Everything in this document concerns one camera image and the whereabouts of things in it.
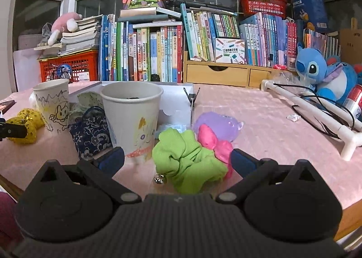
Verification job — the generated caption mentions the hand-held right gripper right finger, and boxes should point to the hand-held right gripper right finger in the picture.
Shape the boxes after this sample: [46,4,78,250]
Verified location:
[216,148,320,205]

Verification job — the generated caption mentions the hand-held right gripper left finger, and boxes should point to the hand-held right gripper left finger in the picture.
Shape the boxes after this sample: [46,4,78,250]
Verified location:
[37,146,142,205]

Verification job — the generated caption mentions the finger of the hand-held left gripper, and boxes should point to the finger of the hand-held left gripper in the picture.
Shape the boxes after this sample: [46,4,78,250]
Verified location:
[0,118,28,141]

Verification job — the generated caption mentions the yellow dotted scrunchie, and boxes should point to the yellow dotted scrunchie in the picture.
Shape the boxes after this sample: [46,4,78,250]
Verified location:
[6,108,46,145]

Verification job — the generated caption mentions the dark patterned sock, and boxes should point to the dark patterned sock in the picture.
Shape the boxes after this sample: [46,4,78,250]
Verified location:
[68,106,114,161]

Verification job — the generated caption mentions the yellow print paper cup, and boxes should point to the yellow print paper cup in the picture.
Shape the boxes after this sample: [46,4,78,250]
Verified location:
[100,81,164,164]

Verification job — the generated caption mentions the pink sock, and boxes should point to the pink sock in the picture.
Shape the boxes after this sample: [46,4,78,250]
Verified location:
[197,124,235,181]

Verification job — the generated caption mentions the green sock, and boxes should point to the green sock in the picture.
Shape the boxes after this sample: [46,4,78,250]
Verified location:
[152,128,229,194]

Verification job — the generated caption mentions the pale green scrunchie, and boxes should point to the pale green scrunchie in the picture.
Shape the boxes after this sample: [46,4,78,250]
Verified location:
[68,91,105,125]

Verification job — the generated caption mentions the white tray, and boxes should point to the white tray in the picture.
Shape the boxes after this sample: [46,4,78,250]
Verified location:
[68,81,195,134]

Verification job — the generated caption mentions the dark flat object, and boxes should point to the dark flat object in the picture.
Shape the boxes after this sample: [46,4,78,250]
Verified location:
[0,100,16,114]

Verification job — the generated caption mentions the pink tablecloth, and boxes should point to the pink tablecloth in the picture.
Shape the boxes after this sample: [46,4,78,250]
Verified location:
[0,80,362,219]

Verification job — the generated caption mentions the purple squishy toy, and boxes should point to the purple squishy toy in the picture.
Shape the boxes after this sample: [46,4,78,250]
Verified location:
[192,111,244,142]

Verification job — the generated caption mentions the cat drawing paper cup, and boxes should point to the cat drawing paper cup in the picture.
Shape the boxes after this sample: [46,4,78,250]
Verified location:
[32,78,71,133]

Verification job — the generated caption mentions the white board panel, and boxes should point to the white board panel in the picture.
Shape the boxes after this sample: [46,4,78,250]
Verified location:
[13,34,43,91]

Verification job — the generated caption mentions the clear plastic packet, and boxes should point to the clear plastic packet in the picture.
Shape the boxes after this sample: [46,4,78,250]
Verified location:
[155,124,191,138]

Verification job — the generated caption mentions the miniature bicycle model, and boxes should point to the miniature bicycle model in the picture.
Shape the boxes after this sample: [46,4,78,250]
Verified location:
[47,63,80,82]

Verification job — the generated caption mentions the black binder clip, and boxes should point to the black binder clip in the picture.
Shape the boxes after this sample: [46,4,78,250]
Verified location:
[183,87,200,111]

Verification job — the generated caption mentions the white pipe rack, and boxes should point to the white pipe rack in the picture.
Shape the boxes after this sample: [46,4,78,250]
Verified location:
[261,79,362,161]

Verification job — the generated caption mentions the dark red clothing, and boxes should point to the dark red clothing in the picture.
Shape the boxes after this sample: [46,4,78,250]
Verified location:
[0,191,23,247]

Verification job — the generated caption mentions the clear plastic wrap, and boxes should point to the clear plastic wrap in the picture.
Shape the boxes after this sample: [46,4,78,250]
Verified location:
[273,71,300,89]

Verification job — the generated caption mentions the wooden drawer organizer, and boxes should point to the wooden drawer organizer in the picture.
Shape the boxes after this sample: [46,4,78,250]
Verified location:
[183,51,300,88]

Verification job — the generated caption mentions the red plastic crate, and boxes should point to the red plastic crate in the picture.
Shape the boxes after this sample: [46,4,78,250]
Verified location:
[38,50,99,83]

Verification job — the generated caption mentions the grey elephant plush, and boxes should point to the grey elephant plush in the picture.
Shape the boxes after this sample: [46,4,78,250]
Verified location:
[34,23,61,50]

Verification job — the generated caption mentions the row of tall picture books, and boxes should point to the row of tall picture books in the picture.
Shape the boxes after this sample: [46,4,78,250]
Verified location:
[99,13,184,83]

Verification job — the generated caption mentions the pencil print card box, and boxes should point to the pencil print card box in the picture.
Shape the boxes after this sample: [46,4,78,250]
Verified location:
[213,37,248,65]

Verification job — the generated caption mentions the stack of worn books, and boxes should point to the stack of worn books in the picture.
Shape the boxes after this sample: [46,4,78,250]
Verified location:
[58,15,104,56]

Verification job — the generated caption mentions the blue alien plush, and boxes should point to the blue alien plush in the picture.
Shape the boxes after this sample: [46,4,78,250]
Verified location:
[295,46,343,91]

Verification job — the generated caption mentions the pink plush toy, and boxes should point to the pink plush toy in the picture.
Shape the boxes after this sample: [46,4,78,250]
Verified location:
[48,12,83,46]

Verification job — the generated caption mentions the row of slim paperback books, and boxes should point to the row of slim paperback books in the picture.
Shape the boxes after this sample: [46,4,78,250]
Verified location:
[180,3,297,67]

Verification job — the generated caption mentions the red and white can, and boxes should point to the red and white can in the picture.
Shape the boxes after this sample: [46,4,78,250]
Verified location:
[342,84,362,121]

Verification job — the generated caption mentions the row of small pastel books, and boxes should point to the row of small pastel books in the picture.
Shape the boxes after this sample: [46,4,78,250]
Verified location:
[302,28,340,60]

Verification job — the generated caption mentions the dark teal flat book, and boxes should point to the dark teal flat book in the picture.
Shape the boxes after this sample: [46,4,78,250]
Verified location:
[117,14,181,23]

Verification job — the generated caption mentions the pale grey flat book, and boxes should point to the pale grey flat book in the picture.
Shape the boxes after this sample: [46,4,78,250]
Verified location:
[119,6,181,19]

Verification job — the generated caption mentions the red plastic basket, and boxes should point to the red plastic basket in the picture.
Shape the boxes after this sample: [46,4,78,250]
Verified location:
[240,0,287,19]

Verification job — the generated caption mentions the brown cardboard box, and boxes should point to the brown cardboard box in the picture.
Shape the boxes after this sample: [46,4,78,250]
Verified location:
[339,17,362,63]

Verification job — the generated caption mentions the blue cardboard box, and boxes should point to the blue cardboard box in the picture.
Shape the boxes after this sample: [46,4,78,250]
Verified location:
[288,0,330,32]

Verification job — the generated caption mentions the black cable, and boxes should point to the black cable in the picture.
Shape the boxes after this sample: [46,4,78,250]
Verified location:
[291,84,357,140]

